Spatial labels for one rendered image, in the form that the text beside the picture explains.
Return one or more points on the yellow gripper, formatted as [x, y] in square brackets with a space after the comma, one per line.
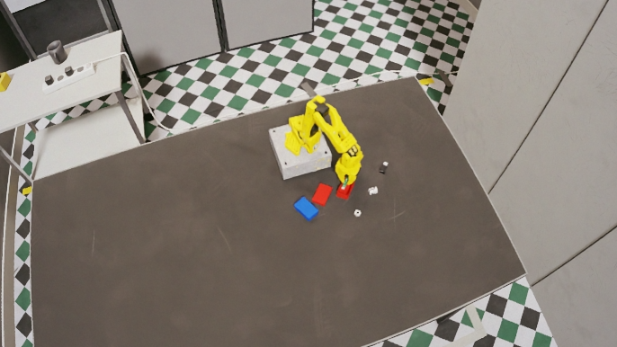
[342, 170]

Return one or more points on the red open box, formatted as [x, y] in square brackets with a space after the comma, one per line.
[344, 193]

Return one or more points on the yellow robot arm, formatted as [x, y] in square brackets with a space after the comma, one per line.
[308, 133]

